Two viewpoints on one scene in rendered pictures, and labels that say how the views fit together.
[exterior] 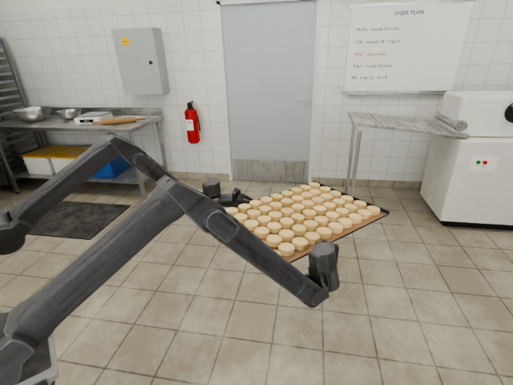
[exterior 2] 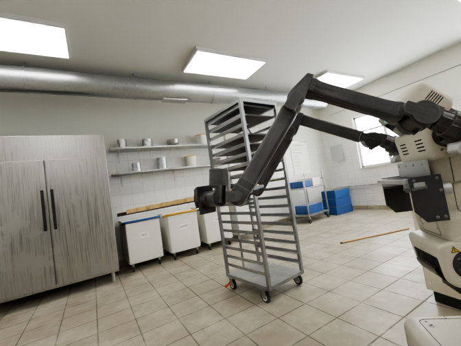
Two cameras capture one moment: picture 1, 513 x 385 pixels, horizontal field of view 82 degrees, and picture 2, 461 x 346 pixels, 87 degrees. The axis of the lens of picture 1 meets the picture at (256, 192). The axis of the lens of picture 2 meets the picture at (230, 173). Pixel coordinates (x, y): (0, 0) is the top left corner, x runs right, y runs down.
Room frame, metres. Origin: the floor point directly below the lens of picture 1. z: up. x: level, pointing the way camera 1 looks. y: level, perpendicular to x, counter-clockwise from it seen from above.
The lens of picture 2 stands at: (1.63, 0.84, 1.03)
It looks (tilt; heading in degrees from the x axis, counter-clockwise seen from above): 4 degrees up; 229
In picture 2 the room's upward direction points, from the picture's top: 9 degrees counter-clockwise
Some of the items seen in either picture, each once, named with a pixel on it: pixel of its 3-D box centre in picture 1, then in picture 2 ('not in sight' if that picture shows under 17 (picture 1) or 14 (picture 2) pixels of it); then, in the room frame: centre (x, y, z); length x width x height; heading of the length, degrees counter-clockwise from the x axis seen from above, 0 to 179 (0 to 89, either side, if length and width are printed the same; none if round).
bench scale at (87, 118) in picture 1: (94, 118); not in sight; (3.58, 1.89, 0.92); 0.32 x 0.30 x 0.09; 176
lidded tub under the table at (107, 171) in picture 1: (108, 162); not in sight; (3.61, 1.87, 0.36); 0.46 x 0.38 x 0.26; 171
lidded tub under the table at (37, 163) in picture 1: (50, 160); not in sight; (3.77, 2.70, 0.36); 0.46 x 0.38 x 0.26; 167
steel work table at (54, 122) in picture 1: (85, 151); not in sight; (3.66, 2.16, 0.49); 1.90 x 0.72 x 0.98; 79
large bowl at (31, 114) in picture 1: (33, 114); not in sight; (3.75, 2.71, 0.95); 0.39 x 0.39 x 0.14
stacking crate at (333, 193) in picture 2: not in sight; (335, 193); (-4.44, -2.18, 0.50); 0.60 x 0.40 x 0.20; 171
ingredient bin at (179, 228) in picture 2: not in sight; (179, 233); (-0.45, -3.13, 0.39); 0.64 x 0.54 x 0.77; 80
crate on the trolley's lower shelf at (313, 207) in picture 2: not in sight; (309, 208); (-3.52, -2.43, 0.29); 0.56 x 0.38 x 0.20; 177
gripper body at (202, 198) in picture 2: (229, 200); (208, 199); (1.12, 0.12, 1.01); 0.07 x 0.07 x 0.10; 82
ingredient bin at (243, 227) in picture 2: not in sight; (241, 218); (-1.72, -2.89, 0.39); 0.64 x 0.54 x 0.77; 76
